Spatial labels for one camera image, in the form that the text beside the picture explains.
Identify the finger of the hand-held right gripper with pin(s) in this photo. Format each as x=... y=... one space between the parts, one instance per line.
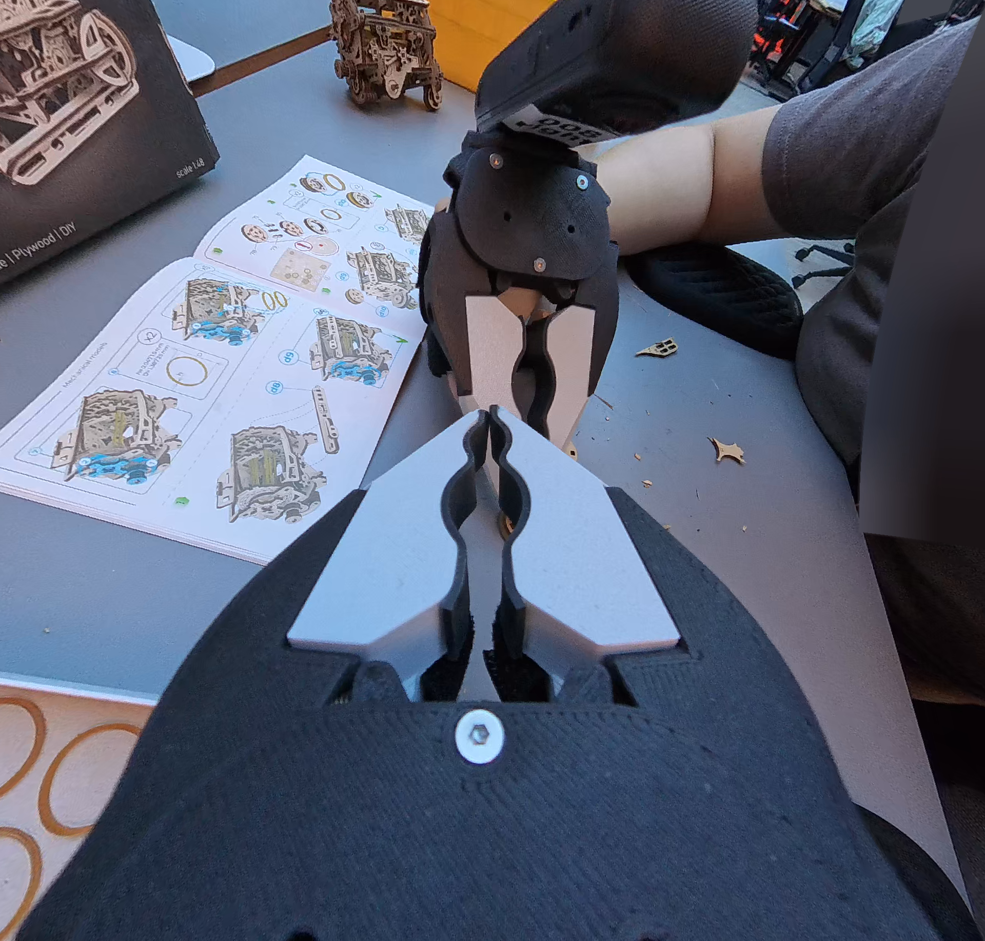
x=573 y=364
x=489 y=348

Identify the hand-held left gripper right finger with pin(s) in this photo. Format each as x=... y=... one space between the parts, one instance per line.
x=592 y=571

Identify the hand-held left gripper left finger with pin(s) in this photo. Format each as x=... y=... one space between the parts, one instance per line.
x=369 y=571

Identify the grey desk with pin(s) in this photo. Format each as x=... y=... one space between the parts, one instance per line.
x=731 y=571

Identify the person's right hand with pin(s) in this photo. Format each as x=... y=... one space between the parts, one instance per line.
x=527 y=304

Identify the slotted pointed wooden offcut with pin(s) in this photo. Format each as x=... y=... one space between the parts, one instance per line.
x=658 y=348

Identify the scattered wood splinters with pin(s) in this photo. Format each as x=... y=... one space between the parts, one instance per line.
x=646 y=484

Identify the black quilted wrist rest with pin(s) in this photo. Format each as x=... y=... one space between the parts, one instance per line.
x=716 y=302

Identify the star-shaped wooden offcut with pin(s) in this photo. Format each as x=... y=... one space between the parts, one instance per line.
x=727 y=450

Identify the white instruction booklet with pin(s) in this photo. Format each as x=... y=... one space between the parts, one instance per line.
x=254 y=418

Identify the yellow plastic bin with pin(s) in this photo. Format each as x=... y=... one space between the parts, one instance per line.
x=462 y=17

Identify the wooden model engine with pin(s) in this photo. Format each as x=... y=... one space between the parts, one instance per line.
x=381 y=40

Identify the black chair base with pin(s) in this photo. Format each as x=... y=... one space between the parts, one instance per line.
x=827 y=252

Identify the person's dark trousers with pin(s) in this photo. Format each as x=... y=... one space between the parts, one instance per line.
x=931 y=618

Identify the black puzzle box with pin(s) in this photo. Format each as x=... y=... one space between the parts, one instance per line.
x=154 y=171

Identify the white plastic part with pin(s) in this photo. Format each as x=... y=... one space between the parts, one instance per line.
x=192 y=56

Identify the pale green jacket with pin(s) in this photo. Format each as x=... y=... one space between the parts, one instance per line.
x=877 y=17

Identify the white cardboard tray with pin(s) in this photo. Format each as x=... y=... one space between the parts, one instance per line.
x=23 y=802

